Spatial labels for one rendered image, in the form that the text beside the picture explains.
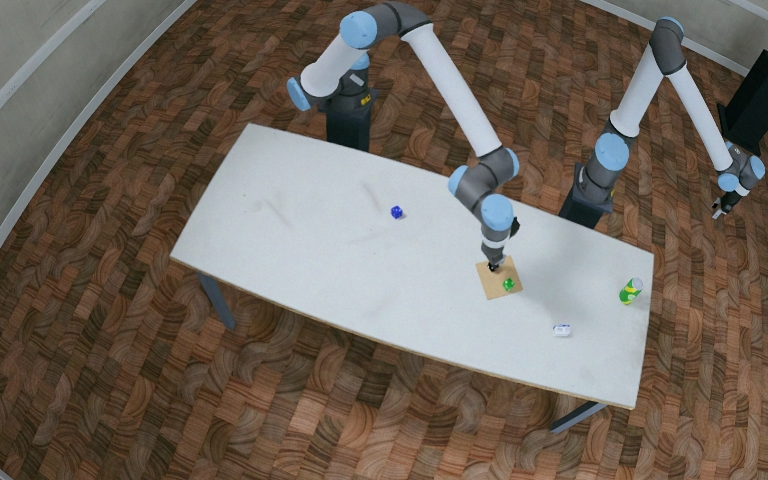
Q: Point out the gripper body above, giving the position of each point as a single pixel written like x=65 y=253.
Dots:
x=729 y=203
x=493 y=255

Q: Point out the green die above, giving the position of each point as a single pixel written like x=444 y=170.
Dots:
x=509 y=284

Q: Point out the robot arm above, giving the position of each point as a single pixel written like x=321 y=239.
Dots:
x=450 y=84
x=636 y=90

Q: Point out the tan square mat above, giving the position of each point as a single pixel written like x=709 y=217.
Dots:
x=489 y=285

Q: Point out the blue die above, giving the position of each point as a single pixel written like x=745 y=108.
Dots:
x=396 y=212

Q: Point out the small white box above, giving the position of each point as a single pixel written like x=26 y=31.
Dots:
x=561 y=330

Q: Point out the black cabinet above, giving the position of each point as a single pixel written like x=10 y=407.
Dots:
x=750 y=102

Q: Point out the green and yellow can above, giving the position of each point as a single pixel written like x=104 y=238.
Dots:
x=630 y=292

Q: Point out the white table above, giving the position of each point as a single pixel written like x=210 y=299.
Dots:
x=330 y=240

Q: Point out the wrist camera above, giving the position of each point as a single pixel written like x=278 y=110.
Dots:
x=514 y=228

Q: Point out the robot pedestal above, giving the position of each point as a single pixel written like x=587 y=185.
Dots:
x=348 y=129
x=576 y=213

